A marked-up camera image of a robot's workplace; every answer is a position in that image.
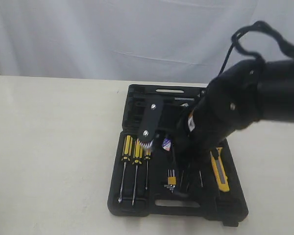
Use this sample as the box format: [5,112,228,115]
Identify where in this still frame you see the hex key set yellow holder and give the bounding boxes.
[164,169,177,193]

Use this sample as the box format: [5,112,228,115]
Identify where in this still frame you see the black electrical tape roll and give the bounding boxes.
[162,138,172,151]

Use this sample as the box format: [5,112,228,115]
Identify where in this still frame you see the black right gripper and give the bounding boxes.
[137,60,265,155]

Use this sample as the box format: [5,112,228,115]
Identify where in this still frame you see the black plastic tool case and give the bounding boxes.
[107,84,248,227]

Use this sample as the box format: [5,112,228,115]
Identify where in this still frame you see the yellow black utility knife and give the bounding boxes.
[210,147,230,192]

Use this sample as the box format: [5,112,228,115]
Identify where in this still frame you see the white backdrop curtain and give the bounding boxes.
[0,0,294,83]

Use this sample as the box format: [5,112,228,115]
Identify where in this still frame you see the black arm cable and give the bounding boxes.
[219,21,294,74]

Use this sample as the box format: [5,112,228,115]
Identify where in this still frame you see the clear handle tester screwdriver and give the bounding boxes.
[198,170,203,188]

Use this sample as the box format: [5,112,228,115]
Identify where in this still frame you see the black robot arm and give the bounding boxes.
[138,60,294,152]

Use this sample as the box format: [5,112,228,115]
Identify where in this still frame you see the middle yellow black screwdriver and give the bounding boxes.
[132,139,143,206]

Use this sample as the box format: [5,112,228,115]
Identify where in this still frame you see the pliers black orange handles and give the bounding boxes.
[171,146,193,199]

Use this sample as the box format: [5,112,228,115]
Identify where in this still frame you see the large yellow black screwdriver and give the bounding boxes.
[118,135,133,203]

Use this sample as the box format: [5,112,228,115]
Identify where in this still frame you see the small yellow black screwdriver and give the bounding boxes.
[145,150,151,191]

